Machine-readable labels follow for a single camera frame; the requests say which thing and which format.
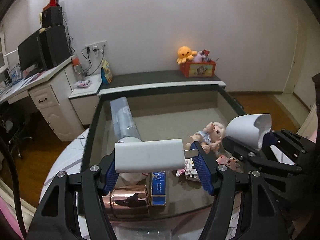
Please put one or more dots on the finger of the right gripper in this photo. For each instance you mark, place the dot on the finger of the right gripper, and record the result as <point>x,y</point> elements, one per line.
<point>267,164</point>
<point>288,142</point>

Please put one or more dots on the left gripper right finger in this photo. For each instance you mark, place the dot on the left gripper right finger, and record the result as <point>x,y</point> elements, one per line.
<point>222,183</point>

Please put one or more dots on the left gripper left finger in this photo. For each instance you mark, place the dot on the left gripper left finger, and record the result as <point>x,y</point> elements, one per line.
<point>57,215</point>

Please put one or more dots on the white perforated shell case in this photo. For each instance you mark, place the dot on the white perforated shell case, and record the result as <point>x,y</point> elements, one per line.
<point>250,129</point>

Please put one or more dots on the baby doll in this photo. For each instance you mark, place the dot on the baby doll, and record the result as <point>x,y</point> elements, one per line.
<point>210,138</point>

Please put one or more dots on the pink block kitty figure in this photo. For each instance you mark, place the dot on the pink block kitty figure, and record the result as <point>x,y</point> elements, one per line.
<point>189,172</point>

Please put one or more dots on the rose gold metal cup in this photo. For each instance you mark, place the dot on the rose gold metal cup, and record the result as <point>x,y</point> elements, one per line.
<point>127,202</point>

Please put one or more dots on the blue gold small box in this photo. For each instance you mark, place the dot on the blue gold small box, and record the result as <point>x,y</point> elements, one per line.
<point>158,189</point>

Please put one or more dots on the white power adapter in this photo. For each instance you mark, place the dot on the white power adapter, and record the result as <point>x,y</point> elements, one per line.
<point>166,155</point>

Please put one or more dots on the clear plastic box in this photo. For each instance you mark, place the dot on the clear plastic box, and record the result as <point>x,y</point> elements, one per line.
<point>123,123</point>

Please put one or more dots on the white round-head figure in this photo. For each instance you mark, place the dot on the white round-head figure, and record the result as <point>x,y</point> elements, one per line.
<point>130,162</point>

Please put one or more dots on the pink black storage box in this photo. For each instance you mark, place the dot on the pink black storage box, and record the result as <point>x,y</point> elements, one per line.
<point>163,114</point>

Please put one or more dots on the striped white tablecloth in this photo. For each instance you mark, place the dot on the striped white tablecloth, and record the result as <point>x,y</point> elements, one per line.
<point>56,216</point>

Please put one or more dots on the white door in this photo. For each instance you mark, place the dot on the white door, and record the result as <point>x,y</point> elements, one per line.
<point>298,58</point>

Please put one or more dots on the red toy bin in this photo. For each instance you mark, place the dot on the red toy bin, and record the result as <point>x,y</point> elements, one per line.
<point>198,69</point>

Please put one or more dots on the purple plush toy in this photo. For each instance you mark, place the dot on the purple plush toy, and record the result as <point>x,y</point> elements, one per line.
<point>199,57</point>

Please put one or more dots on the orange octopus plush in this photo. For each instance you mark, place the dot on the orange octopus plush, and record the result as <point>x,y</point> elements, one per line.
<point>185,54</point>

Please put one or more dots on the white desk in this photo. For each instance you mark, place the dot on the white desk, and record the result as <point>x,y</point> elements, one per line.
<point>50,93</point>

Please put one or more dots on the black white tv bench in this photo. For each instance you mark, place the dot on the black white tv bench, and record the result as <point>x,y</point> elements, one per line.
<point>84,99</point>

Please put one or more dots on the orange cap bottle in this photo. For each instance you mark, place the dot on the orange cap bottle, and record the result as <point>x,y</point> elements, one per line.
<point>80,76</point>

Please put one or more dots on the snack bag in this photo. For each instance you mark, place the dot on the snack bag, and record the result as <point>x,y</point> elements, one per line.
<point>106,75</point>

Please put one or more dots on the black monitor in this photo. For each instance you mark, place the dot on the black monitor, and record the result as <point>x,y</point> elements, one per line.
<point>29,52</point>

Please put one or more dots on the black computer tower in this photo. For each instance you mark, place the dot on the black computer tower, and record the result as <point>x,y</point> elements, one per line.
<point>53,46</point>

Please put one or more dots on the black speaker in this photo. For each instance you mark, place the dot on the black speaker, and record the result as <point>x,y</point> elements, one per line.
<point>52,16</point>

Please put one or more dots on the red paper star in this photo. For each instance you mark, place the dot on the red paper star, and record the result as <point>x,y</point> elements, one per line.
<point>51,3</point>

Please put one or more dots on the wall power outlet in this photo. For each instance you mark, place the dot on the wall power outlet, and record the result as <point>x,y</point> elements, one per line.
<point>96,46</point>

